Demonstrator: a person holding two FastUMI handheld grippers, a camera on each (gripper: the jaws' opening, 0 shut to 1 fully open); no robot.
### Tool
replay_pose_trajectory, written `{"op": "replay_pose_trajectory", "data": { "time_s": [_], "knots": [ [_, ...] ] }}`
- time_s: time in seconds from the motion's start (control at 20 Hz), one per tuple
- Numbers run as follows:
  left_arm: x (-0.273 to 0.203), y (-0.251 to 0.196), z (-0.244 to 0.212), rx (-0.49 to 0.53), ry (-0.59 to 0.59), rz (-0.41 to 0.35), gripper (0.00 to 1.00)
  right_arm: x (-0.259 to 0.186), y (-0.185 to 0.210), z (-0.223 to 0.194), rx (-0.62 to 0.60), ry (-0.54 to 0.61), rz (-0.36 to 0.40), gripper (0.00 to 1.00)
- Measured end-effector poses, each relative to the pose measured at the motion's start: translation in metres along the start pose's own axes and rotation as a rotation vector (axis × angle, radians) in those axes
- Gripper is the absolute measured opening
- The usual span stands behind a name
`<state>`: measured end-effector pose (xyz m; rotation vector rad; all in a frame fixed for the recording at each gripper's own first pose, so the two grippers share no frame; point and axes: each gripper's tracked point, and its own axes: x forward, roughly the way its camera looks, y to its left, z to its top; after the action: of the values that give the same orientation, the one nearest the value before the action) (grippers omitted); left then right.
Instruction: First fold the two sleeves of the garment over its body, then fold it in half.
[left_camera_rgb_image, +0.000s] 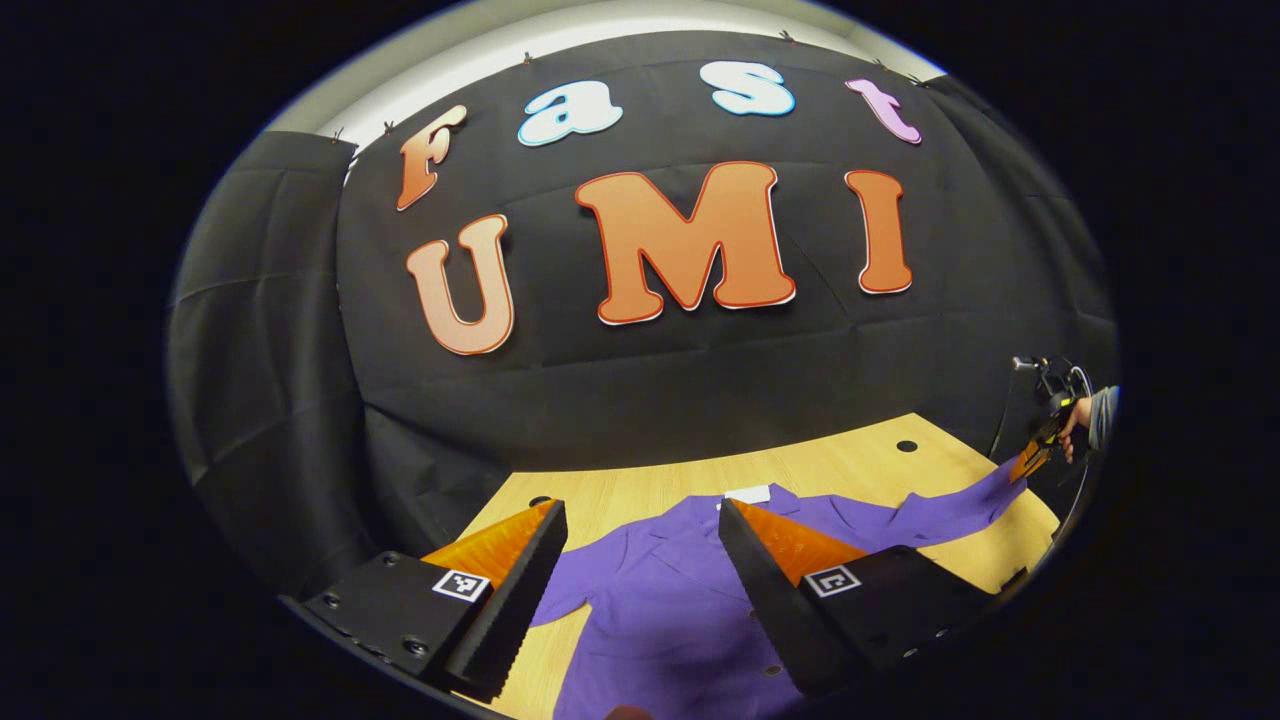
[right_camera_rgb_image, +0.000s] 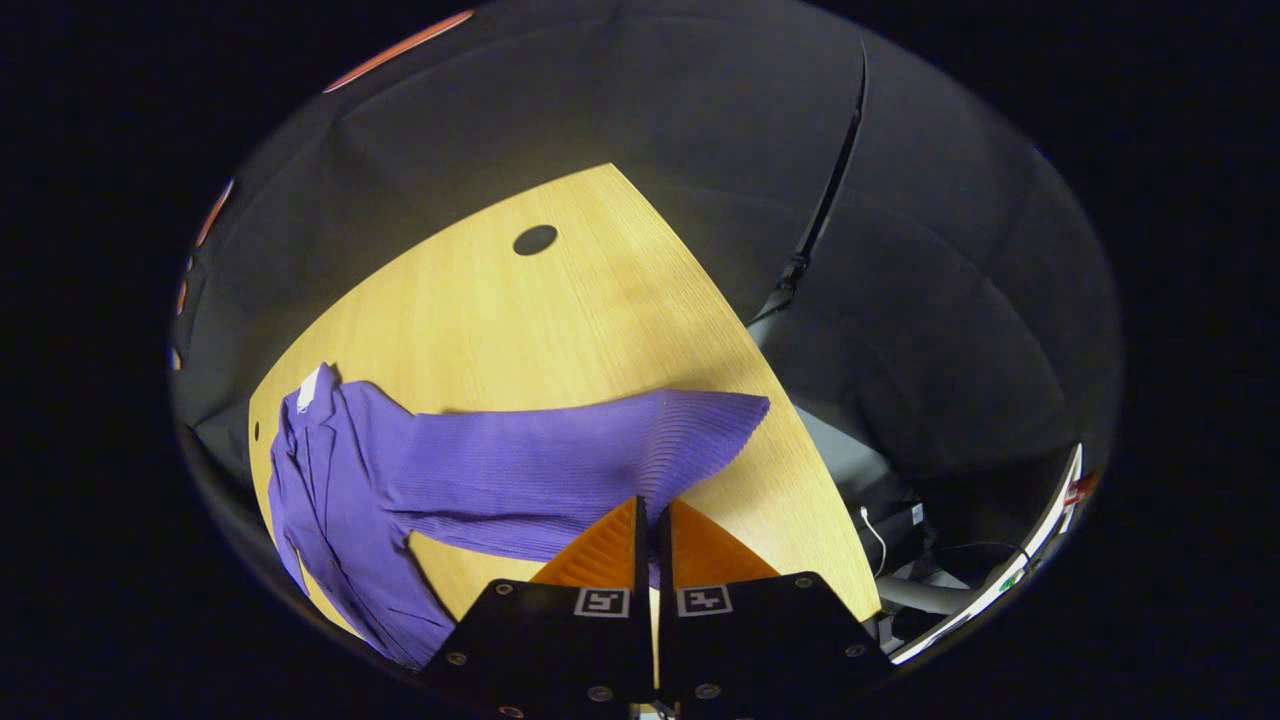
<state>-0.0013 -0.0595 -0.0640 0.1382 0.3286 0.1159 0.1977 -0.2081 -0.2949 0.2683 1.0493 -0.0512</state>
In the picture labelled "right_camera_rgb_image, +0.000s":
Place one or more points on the purple ribbed garment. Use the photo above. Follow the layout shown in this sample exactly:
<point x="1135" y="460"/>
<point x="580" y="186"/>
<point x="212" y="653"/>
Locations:
<point x="520" y="470"/>

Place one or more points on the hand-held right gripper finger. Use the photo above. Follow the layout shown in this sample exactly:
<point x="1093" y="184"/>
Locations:
<point x="665" y="560"/>
<point x="642" y="560"/>

